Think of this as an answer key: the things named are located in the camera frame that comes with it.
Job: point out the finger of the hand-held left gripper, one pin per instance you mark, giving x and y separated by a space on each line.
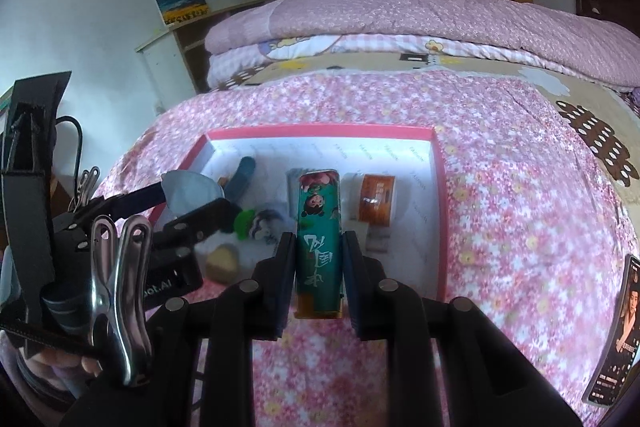
135 199
200 217

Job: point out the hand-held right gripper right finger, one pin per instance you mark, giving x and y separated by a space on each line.
352 277

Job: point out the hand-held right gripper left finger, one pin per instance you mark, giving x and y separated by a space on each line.
286 277

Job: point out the light blue shoehorn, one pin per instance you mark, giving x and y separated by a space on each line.
192 192

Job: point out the white charger plug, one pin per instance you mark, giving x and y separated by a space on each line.
378 241

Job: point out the white jar with orange label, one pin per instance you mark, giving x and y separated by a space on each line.
377 199

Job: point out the pink cardboard box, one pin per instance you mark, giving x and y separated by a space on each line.
420 177

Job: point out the person's left hand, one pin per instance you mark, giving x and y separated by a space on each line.
60 362

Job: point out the metal spring clip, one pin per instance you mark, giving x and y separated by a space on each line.
115 287
86 187

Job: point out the white wooden shelf unit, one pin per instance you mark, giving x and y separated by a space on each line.
160 67

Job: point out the pink floral bed sheet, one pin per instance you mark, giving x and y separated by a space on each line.
525 232

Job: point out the blue and yellow painting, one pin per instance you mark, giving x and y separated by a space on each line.
180 2

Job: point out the checkered cartoon blanket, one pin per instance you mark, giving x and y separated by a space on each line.
380 43

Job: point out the folded pink quilt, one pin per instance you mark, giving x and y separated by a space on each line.
400 12

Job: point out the photo card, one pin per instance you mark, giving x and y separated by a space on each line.
617 337

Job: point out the dark wooden headboard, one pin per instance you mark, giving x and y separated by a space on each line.
607 4

